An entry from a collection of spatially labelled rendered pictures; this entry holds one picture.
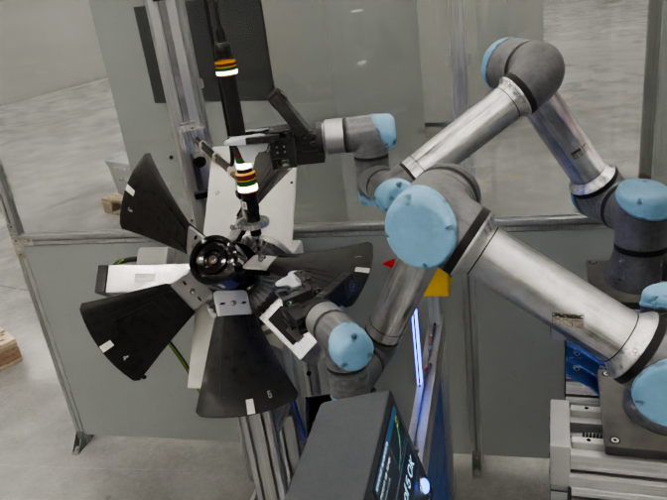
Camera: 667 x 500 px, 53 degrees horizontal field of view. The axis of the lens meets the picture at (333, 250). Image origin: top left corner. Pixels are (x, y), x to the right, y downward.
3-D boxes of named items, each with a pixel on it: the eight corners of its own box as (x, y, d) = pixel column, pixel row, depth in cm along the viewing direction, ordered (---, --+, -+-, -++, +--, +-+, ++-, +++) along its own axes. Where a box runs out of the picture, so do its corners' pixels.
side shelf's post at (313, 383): (325, 481, 256) (294, 288, 224) (334, 482, 255) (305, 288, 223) (323, 488, 252) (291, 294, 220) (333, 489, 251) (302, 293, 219)
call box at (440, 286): (417, 275, 190) (415, 240, 186) (454, 274, 187) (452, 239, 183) (411, 302, 176) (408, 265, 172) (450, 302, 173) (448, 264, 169)
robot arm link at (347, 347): (339, 383, 117) (333, 341, 114) (316, 355, 126) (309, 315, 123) (379, 368, 119) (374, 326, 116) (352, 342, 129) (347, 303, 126)
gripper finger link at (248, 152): (226, 168, 142) (270, 162, 143) (221, 141, 140) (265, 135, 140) (227, 164, 145) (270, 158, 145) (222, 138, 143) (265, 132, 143)
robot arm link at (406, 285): (445, 136, 117) (354, 335, 143) (426, 154, 108) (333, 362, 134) (505, 166, 114) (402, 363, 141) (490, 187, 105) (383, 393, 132)
